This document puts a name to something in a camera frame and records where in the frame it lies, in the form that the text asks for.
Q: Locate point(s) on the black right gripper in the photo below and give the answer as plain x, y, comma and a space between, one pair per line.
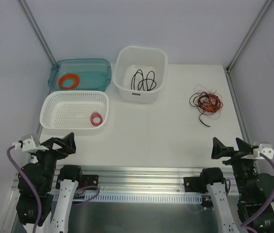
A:
235, 154

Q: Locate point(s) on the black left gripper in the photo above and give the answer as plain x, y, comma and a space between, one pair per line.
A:
53, 150

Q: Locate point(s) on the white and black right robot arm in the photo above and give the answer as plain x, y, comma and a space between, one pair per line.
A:
253, 171

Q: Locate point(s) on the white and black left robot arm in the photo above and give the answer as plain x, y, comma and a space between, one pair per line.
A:
35, 184

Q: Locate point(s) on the white perforated plastic basket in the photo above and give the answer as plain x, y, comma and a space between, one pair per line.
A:
81, 112

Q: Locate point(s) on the teal transparent plastic bin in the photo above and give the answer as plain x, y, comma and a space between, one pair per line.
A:
92, 74

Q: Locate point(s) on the white deep plastic tub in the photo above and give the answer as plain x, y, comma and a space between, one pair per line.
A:
140, 73

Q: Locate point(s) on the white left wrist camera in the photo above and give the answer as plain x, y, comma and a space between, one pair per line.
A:
29, 143

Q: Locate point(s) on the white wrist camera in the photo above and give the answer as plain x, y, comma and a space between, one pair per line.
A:
264, 148
29, 143

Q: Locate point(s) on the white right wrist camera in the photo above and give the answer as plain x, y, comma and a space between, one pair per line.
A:
264, 148

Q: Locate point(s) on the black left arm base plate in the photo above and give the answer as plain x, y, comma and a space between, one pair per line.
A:
86, 181

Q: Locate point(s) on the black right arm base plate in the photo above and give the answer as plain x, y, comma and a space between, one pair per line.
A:
194, 184

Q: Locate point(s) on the aluminium mounting rail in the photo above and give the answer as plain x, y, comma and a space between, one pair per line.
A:
150, 180

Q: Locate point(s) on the white slotted cable duct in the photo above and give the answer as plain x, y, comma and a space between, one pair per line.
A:
148, 198

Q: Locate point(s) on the left aluminium frame post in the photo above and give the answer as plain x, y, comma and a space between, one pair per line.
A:
35, 27

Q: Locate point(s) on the aluminium frame post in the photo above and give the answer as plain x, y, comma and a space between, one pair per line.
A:
35, 27
250, 33

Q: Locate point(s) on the right aluminium frame post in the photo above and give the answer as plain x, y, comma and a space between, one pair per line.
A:
250, 33

